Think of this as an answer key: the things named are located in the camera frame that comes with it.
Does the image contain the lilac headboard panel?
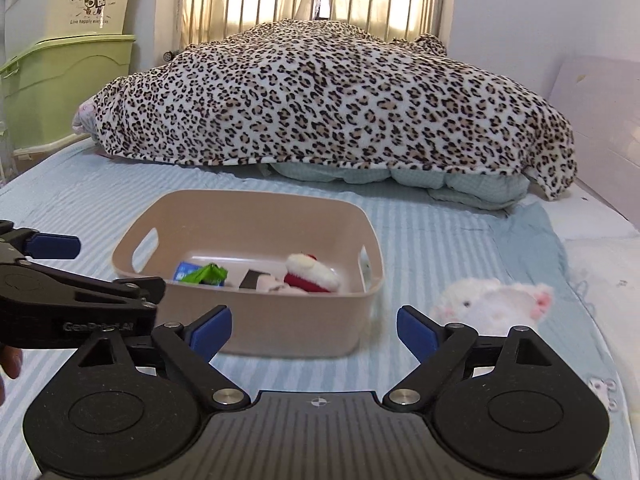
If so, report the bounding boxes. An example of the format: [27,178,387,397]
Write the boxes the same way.
[550,56,639,226]

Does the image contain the white red plush toy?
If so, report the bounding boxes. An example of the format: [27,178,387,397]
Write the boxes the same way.
[283,254,341,292]

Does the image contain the blue tissue pack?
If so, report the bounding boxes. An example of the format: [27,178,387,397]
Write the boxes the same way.
[172,261,201,281]

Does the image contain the beige plastic basket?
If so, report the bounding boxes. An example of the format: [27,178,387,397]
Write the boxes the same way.
[112,190,385,359]

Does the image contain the white pillow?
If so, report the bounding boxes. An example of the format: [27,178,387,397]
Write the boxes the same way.
[541,184,639,356]

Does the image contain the leopard print blanket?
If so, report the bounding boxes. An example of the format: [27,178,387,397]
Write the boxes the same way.
[93,20,577,200]

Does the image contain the green snack packet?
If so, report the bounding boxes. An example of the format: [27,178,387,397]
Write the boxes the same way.
[177,263,228,286]

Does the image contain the beige fuzzy sock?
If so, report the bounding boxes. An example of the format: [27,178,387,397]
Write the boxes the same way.
[256,274,307,295]

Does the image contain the light green quilt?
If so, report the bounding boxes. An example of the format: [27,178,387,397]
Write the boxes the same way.
[269,162,529,211]

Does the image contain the person's left hand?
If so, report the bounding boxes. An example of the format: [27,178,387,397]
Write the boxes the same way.
[0,346,23,379]

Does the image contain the pink cloth under blanket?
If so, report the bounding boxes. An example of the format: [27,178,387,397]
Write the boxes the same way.
[72,98,98,140]

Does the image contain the metal bed rail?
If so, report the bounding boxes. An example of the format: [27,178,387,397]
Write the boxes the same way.
[164,0,452,61]

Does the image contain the cream plastic storage box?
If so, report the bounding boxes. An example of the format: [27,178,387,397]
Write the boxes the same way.
[1,0,128,58]

